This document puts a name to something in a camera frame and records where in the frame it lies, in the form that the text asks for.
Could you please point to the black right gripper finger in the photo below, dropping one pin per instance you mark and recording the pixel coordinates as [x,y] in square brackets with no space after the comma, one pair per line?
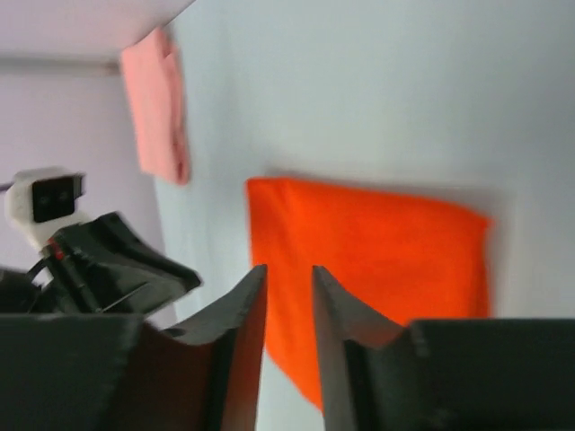
[445,374]

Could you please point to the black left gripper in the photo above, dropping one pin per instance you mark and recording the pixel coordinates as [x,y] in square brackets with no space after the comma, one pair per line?
[118,371]

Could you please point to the orange polo t-shirt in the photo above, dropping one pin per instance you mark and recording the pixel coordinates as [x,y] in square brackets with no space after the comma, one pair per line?
[405,256]

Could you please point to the folded pink t-shirt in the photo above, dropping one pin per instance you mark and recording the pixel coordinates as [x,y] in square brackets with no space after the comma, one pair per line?
[151,72]

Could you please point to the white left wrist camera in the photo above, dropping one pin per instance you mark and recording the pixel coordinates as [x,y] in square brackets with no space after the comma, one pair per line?
[40,202]

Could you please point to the aluminium frame post left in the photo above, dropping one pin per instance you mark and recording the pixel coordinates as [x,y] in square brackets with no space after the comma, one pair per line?
[74,66]

